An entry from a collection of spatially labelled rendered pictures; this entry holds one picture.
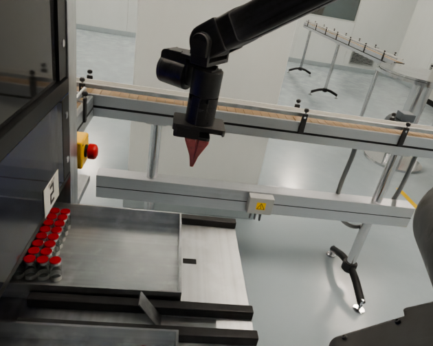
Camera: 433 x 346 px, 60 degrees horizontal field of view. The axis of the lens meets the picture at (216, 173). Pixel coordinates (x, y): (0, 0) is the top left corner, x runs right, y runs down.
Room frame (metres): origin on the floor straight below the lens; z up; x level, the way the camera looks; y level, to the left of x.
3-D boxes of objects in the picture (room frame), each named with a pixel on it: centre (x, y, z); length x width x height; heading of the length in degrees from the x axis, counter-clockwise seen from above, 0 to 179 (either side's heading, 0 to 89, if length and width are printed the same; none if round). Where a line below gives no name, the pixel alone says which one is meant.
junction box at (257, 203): (1.58, -0.23, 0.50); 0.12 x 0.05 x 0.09; 99
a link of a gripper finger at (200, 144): (0.71, 0.07, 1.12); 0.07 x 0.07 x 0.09; 8
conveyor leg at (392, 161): (1.74, -0.84, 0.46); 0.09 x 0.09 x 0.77; 9
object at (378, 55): (6.16, -1.48, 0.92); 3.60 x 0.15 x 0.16; 9
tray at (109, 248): (0.61, 0.21, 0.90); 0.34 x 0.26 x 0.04; 100
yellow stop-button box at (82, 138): (0.84, 0.37, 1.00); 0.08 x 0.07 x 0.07; 99
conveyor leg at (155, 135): (1.57, 0.30, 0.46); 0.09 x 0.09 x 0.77; 9
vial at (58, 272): (0.53, 0.26, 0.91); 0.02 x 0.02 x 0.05
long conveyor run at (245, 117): (1.63, -0.10, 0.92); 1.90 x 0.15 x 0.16; 99
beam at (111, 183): (1.65, -0.24, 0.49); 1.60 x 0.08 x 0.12; 99
